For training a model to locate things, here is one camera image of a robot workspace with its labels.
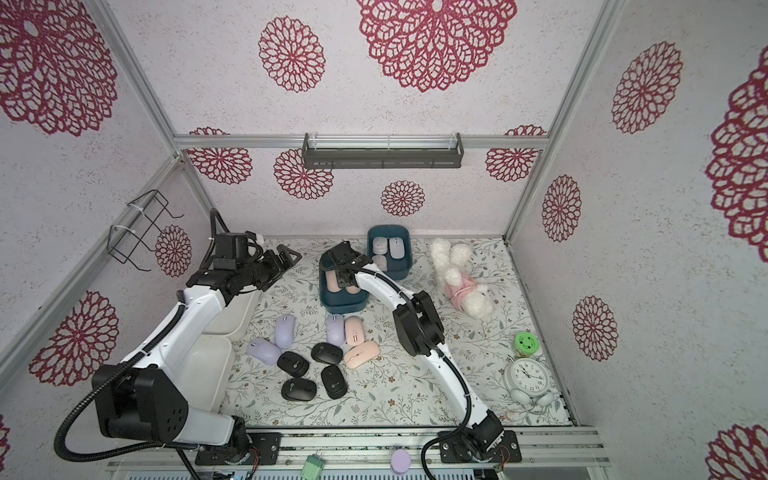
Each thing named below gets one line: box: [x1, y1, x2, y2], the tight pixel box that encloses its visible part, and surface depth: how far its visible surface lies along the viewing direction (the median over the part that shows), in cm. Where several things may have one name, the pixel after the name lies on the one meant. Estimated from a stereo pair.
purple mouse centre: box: [326, 314, 346, 347], surface depth 94 cm
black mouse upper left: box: [277, 351, 309, 378], surface depth 87 cm
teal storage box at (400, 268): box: [367, 225, 413, 280], surface depth 119 cm
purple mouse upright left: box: [275, 313, 296, 348], surface depth 96 cm
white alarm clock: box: [503, 358, 554, 407], surface depth 83 cm
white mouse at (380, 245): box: [372, 236, 388, 255], surface depth 119 cm
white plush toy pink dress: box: [430, 238, 498, 320], surface depth 95 cm
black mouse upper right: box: [311, 342, 343, 365], surface depth 89 cm
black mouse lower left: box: [281, 378, 317, 401], surface depth 83 cm
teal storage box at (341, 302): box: [318, 252, 369, 315], surface depth 102 cm
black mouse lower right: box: [321, 365, 348, 400], surface depth 84 cm
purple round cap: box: [390, 449, 412, 474], surface depth 66 cm
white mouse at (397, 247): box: [389, 237, 405, 259], surface depth 119 cm
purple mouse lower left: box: [246, 337, 282, 365], surface depth 90 cm
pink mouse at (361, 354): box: [344, 341, 380, 369], surface depth 90 cm
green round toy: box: [515, 331, 541, 355], surface depth 89 cm
